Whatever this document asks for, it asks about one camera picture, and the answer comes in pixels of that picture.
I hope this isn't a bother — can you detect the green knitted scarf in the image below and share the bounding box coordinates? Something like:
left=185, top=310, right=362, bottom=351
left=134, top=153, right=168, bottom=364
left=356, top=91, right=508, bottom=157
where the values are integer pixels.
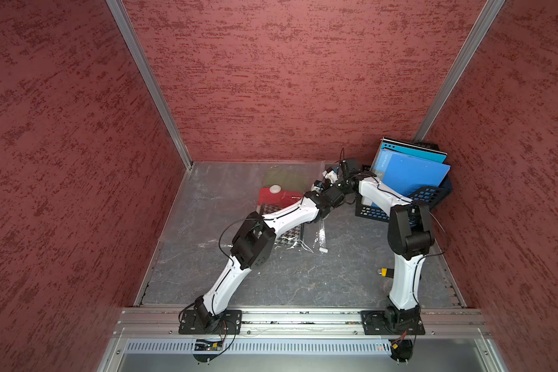
left=262, top=166, right=318, bottom=192

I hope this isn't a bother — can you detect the yellow black screwdriver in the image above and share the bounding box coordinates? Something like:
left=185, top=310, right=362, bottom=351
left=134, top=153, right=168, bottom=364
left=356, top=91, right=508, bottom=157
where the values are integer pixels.
left=378, top=268, right=395, bottom=278

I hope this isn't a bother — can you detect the left aluminium corner post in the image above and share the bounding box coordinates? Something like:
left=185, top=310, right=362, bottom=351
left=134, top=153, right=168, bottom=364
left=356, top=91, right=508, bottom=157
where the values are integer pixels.
left=106, top=0, right=194, bottom=171

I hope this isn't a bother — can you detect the blue perforated file rack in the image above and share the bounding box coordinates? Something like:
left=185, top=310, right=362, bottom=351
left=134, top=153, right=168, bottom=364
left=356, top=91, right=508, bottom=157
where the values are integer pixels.
left=352, top=167, right=452, bottom=223

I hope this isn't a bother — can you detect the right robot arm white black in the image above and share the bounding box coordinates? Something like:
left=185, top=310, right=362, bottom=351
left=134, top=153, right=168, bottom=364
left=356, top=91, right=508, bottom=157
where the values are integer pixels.
left=336, top=158, right=435, bottom=332

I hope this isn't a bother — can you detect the teal notebook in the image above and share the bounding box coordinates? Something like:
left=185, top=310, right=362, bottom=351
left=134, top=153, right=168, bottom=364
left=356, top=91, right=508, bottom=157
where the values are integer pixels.
left=380, top=137, right=447, bottom=164

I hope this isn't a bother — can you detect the right aluminium corner post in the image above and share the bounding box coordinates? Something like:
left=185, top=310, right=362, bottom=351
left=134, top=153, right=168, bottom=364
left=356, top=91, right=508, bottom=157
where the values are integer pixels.
left=412, top=0, right=505, bottom=143

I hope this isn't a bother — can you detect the perforated metal vent strip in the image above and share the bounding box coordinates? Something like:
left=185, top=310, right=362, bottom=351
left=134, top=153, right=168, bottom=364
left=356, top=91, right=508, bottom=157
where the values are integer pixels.
left=124, top=339, right=392, bottom=357

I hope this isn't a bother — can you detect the aluminium corner post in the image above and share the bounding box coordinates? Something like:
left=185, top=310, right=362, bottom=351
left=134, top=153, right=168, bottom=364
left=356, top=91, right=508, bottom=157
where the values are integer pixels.
left=106, top=0, right=194, bottom=171
left=412, top=0, right=505, bottom=143

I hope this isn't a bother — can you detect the clear plastic vacuum bag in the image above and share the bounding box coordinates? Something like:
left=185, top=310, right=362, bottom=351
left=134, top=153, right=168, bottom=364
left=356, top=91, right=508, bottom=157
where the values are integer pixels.
left=160, top=161, right=325, bottom=263

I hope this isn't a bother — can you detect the white round bag valve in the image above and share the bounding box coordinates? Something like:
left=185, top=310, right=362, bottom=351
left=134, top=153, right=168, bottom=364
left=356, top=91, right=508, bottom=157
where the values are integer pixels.
left=269, top=184, right=281, bottom=194

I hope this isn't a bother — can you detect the houndstooth black white scarf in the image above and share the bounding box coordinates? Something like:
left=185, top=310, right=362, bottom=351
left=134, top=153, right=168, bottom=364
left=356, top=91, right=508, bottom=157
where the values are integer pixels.
left=257, top=203, right=305, bottom=249

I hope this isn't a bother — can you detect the aluminium front rail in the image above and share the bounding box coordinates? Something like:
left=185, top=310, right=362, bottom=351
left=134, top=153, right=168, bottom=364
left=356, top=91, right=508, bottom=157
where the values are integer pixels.
left=113, top=306, right=492, bottom=339

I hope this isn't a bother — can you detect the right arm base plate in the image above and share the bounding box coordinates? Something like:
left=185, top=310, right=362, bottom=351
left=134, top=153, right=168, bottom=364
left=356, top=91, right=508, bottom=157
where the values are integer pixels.
left=360, top=308, right=426, bottom=336

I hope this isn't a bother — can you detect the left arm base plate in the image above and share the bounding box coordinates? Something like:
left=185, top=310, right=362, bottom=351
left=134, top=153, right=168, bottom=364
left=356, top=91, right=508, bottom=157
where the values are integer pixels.
left=178, top=309, right=243, bottom=336

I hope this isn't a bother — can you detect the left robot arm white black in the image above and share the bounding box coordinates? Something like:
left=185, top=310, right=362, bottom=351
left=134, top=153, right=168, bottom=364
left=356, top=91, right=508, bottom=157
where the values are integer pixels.
left=188, top=179, right=347, bottom=333

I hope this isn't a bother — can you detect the blue folder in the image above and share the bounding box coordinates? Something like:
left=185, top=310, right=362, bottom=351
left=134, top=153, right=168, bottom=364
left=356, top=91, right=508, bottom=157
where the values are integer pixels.
left=371, top=150, right=450, bottom=196

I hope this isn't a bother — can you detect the red knitted scarf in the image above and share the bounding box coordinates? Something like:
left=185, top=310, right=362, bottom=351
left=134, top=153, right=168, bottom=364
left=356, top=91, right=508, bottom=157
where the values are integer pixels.
left=257, top=187, right=303, bottom=209

